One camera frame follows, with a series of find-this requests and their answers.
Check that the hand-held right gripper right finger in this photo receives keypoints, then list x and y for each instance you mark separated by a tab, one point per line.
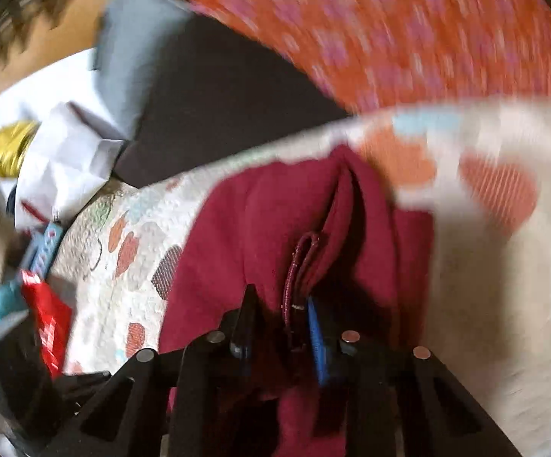
318	342

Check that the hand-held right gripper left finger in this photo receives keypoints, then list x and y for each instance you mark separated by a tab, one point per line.
244	323

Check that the maroon sweatshirt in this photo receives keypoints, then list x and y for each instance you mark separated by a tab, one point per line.
256	228

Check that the quilted patterned blanket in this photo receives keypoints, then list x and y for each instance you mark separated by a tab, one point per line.
470	295

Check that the red glossy plastic bag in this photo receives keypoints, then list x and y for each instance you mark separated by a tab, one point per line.
47	314

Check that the blue toy box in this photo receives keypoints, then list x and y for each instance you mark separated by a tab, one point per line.
45	247

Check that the dark brown cushion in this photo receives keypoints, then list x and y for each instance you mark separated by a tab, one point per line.
218	104

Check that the white printed paper bag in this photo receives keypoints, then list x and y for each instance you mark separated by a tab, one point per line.
66	152

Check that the gold shiny packet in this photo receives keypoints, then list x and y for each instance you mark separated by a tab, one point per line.
7	152

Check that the grey pillow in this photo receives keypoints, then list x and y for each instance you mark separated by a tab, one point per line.
133	47

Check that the orange floral cloth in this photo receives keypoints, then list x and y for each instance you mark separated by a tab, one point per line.
399	24

